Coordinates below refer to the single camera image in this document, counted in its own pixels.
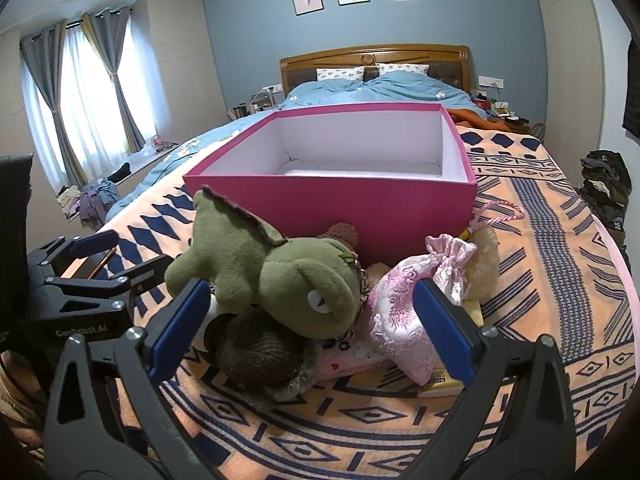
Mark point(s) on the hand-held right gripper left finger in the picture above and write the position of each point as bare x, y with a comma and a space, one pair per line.
180, 326

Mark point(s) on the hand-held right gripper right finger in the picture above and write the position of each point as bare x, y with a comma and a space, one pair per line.
444, 331

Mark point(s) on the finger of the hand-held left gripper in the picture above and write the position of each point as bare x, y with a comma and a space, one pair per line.
92, 244
137, 274

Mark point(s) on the yellow tissue pack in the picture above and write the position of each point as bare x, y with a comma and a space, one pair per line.
440, 385

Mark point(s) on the pink knitted plush toy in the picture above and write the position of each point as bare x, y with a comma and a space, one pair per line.
250, 355

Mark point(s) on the beige plush toy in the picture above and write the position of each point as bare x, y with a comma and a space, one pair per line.
482, 265

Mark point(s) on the pink cardboard box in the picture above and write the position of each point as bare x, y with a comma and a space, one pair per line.
325, 205

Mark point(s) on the pile of clothes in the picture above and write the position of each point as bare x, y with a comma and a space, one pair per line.
90, 197

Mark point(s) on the orange patterned blanket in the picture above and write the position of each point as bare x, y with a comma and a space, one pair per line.
525, 285

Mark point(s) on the white sheer curtain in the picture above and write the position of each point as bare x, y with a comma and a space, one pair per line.
80, 110

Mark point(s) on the grey curtain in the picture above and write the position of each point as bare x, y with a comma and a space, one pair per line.
120, 75
42, 85

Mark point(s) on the cluttered nightstand with bottles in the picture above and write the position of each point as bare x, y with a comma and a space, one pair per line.
252, 102

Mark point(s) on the blue duvet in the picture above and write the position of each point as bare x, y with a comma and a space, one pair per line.
400, 87

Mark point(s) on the white dotted pillow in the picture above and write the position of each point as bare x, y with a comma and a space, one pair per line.
340, 73
402, 69

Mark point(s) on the wooden headboard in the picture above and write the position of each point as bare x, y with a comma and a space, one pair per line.
375, 52

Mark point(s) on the dark hanging garment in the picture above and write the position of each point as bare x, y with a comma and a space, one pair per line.
632, 95

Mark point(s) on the white wall socket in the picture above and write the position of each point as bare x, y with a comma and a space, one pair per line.
491, 81
272, 87

